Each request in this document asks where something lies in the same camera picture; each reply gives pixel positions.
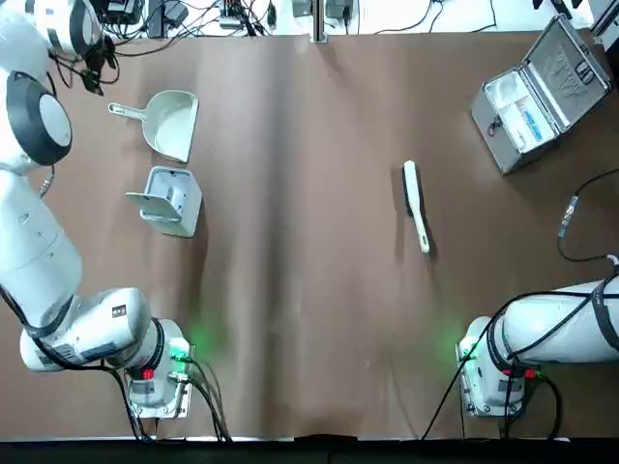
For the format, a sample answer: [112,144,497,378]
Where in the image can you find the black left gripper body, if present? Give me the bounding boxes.
[86,37,113,73]

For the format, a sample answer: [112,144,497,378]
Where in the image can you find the pale green plastic dustpan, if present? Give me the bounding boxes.
[107,90,200,164]

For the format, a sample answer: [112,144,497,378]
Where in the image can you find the white hand brush dark bristles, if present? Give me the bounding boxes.
[402,159,431,255]

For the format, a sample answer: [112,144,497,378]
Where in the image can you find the white trash can with lid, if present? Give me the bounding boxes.
[125,166,203,239]

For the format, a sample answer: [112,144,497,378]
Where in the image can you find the black power adapter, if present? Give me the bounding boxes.
[147,0,190,39]

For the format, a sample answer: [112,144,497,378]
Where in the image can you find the grey power strip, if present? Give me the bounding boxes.
[220,0,253,28]

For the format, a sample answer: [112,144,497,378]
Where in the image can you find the open aluminium case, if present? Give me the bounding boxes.
[469,13,613,176]

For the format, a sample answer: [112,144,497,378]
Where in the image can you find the black network switch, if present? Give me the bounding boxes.
[99,0,145,25]

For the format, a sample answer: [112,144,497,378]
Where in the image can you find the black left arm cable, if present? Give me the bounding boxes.
[38,45,121,199]

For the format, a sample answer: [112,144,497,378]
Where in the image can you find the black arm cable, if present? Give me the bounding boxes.
[554,168,619,266]
[38,45,121,199]

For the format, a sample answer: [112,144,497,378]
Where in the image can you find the aluminium frame post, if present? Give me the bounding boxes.
[592,0,619,38]
[310,0,331,44]

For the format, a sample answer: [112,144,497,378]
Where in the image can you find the black left base cable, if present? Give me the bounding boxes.
[183,357,233,442]

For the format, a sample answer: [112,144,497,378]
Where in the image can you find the black base cable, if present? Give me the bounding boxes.
[420,360,565,441]
[183,357,233,442]

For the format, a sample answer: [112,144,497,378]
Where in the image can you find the black right base cable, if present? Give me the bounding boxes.
[420,360,565,441]

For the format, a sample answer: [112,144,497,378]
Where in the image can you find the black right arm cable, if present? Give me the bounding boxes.
[554,168,619,266]

